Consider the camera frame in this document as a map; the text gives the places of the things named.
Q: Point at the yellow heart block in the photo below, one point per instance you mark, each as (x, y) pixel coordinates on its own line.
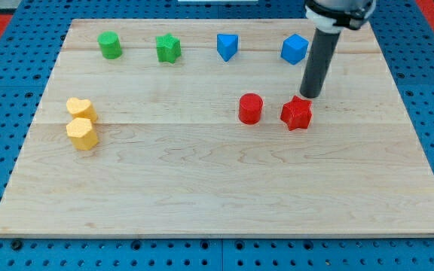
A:
(82, 108)

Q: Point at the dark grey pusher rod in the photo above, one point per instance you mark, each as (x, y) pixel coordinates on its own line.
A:
(318, 62)

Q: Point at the white and black rod mount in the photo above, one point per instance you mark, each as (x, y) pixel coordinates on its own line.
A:
(332, 16)

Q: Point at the blue triangle block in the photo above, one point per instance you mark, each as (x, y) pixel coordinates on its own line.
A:
(227, 45)

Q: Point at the blue cube block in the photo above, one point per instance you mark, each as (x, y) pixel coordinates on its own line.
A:
(294, 49)

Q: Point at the yellow pentagon block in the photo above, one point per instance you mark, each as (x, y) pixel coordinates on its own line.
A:
(82, 134)

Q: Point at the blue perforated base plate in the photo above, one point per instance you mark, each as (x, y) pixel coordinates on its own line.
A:
(29, 48)

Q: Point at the red cylinder block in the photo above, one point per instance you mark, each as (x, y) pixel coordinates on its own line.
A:
(250, 108)

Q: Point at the wooden board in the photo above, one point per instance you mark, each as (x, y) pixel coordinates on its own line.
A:
(174, 161)

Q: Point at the red star block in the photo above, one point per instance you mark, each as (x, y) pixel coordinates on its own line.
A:
(296, 113)

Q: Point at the green cylinder block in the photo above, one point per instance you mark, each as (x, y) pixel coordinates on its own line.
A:
(109, 45)

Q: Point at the green star block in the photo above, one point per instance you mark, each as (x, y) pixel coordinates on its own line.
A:
(168, 48)

